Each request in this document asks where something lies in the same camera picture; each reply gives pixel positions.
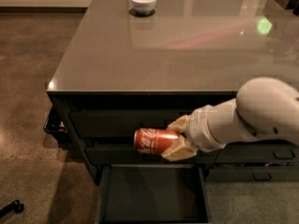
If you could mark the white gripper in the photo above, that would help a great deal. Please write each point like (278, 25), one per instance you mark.
(198, 129)

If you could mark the red coke can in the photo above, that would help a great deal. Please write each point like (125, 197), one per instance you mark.
(154, 141)

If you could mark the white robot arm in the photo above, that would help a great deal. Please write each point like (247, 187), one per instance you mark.
(263, 109)

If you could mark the bottom right drawer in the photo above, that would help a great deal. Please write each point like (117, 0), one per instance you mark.
(252, 174)

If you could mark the open bottom left drawer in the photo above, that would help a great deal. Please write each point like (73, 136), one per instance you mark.
(152, 195)

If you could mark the middle left drawer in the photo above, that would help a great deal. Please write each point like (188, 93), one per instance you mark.
(126, 154)

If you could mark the middle right drawer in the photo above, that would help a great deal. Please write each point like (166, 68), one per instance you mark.
(261, 152)

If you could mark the top left drawer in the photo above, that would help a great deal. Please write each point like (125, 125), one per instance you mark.
(122, 123)

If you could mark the dark cabinet with grey top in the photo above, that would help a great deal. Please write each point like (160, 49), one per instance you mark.
(183, 55)

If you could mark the black side basket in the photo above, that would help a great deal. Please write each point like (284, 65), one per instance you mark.
(55, 127)

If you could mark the white bowl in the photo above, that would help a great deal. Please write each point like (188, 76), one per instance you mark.
(143, 6)

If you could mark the black object on floor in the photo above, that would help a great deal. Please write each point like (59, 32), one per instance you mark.
(15, 206)

